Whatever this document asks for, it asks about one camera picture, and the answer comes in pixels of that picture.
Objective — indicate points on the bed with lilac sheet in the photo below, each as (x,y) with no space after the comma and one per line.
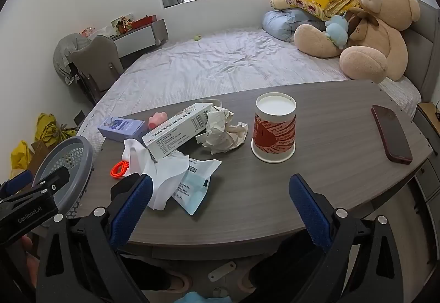
(206,62)

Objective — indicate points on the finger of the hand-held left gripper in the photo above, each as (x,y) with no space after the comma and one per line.
(50,181)
(15,182)

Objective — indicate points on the grey chair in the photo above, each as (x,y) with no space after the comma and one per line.
(98,58)

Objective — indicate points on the brown cardboard piece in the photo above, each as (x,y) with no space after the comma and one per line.
(37,155)

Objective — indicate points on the yellow bag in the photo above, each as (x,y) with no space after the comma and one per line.
(48,129)
(20,156)

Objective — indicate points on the wooden nightstand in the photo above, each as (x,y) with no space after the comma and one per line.
(429,113)

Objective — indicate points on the blue pillow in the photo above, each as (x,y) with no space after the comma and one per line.
(285,22)

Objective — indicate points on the red box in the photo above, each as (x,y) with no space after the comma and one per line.
(143,21)

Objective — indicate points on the person's right leg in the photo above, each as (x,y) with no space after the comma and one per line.
(282,268)

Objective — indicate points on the white tissue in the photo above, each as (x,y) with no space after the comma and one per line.
(161,172)

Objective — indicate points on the pink toy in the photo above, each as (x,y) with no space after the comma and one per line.
(158,120)

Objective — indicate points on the orange plastic clip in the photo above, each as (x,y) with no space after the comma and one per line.
(119,169)

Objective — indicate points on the white medicine box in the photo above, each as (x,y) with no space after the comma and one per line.
(175,134)

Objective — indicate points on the dark red phone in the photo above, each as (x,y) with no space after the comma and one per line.
(392,134)

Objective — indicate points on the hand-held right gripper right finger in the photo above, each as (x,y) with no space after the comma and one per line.
(309,210)

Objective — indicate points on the grey clothes on chair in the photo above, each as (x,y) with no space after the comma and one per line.
(65,52)

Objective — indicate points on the wall socket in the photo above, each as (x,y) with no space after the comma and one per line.
(79,118)

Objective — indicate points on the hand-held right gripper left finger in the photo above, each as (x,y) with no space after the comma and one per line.
(132,206)

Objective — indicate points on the large beige teddy bear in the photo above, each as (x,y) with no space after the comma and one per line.
(378,31)

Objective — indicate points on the small blue plush toy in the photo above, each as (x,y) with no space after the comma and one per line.
(337,29)

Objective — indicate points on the purple box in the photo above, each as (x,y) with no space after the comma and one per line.
(120,127)

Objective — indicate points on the red patterned paper cup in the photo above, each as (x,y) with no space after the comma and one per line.
(275,131)

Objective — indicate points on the person's left leg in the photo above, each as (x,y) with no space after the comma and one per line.
(147,275)

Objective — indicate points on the face mask packet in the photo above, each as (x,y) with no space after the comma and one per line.
(194,191)

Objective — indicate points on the grey mesh basket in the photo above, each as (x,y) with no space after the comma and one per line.
(68,158)

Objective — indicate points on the person's left hand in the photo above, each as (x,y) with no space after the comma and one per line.
(29,265)

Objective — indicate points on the person's leg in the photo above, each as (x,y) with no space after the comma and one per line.
(282,268)
(147,275)

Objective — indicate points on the beige tissue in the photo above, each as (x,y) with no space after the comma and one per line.
(220,131)

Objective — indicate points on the white and grey desk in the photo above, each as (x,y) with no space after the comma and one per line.
(137,38)

